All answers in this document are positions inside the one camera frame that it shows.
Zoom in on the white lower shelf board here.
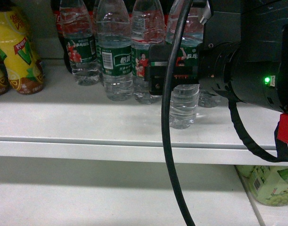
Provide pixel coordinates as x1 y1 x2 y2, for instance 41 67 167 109
0 162 288 226

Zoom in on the green grape drink bottle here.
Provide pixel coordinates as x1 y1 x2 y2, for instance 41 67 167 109
236 165 288 207

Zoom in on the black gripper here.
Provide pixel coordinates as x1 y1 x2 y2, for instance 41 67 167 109
144 42 240 96

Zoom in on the black sleeved cable loop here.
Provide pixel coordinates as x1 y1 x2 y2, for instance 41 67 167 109
227 100 288 163

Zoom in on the white upper shelf board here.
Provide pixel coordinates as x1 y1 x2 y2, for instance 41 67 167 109
0 58 288 166

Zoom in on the red plastic clip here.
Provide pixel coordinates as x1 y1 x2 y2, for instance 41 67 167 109
278 113 288 144

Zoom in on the cola bottle behind water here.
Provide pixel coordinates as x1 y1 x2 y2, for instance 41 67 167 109
50 0 72 73

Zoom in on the yellow lemon tea bottle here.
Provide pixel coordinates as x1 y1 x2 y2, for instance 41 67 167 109
0 0 44 95

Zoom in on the water bottle middle row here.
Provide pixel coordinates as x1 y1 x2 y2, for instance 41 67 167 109
131 0 165 105

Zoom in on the water bottle right rear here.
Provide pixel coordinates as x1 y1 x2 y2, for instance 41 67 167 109
198 89 221 108

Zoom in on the water bottle green label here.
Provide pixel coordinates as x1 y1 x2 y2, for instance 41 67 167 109
165 0 206 130

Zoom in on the water bottle barcode label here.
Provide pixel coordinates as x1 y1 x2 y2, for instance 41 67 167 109
96 0 133 101

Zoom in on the water bottle far left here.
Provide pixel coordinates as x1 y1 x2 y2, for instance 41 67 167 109
59 0 99 86

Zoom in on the white shelf board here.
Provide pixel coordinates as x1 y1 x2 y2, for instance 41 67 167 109
0 58 288 166
0 162 288 226

